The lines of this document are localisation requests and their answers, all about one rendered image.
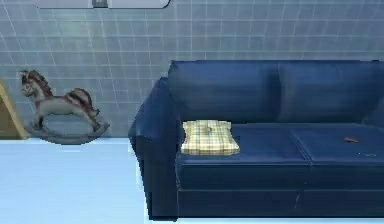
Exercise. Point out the yellow plaid cushion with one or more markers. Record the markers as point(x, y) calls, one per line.
point(209, 138)

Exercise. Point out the dark blue sofa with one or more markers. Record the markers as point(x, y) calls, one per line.
point(266, 166)

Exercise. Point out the grey rocking horse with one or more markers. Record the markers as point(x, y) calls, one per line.
point(60, 105)

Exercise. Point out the tan wooden furniture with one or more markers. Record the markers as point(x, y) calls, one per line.
point(8, 123)

